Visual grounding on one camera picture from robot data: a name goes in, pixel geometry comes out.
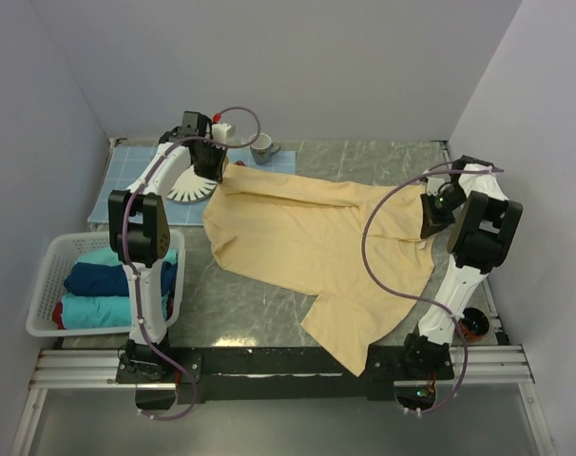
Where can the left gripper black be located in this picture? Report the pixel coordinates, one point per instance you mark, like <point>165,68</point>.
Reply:
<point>216,173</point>

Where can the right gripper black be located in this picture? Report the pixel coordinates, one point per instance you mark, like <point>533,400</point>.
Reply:
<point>432,221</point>

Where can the blue checked placemat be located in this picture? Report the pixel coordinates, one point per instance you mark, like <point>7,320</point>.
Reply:
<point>128,162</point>

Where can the cream yellow t shirt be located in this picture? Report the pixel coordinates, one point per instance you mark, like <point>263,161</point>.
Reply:
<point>355,248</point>

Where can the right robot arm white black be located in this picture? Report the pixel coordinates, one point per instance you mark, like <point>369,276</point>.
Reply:
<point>483,223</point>

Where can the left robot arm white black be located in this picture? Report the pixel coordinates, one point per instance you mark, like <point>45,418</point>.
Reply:
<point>139,233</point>

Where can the striped white plate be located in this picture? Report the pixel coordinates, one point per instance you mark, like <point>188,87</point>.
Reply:
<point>190,188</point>

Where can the grey mug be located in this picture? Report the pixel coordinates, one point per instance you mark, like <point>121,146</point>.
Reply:
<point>263,149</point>

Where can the dark bowl orange inside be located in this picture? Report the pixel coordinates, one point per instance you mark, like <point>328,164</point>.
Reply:
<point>474,324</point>

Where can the teal folded shirt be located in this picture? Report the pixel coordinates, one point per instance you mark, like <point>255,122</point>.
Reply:
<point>107,257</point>

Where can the dark blue rolled shirt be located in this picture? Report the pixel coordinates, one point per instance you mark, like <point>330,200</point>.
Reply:
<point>94,280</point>

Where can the white plastic basket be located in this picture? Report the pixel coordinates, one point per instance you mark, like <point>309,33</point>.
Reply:
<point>62,254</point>

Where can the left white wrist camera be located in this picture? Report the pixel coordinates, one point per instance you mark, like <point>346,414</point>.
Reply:
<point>222,132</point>

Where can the aluminium frame rail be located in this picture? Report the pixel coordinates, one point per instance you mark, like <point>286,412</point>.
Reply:
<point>97,369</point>

